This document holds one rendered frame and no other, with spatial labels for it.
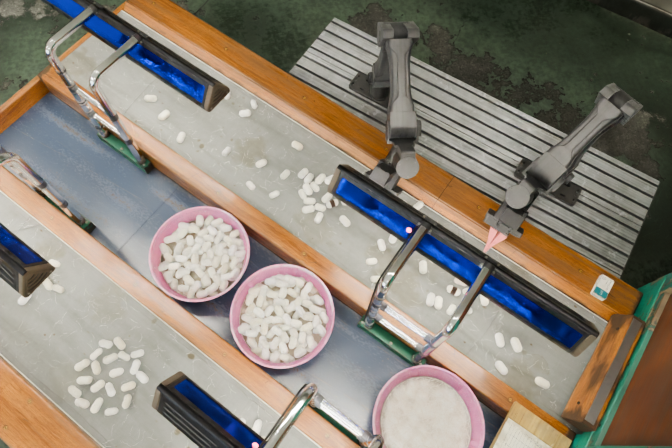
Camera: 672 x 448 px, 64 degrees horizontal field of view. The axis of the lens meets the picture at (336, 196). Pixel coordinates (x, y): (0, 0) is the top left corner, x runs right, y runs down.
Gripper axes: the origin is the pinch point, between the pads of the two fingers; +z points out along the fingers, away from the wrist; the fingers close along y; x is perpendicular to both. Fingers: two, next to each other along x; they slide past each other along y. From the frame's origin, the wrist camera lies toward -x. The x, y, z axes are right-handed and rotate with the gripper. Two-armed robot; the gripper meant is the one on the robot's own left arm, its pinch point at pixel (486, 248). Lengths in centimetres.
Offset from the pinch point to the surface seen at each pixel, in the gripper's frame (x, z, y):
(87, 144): -14, 38, -116
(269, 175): -4, 16, -62
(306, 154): 4, 7, -57
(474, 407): -17.5, 30.3, 18.1
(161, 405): -69, 40, -35
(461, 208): 9.5, -3.4, -11.3
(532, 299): -33.2, -5.5, 11.0
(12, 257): -69, 36, -77
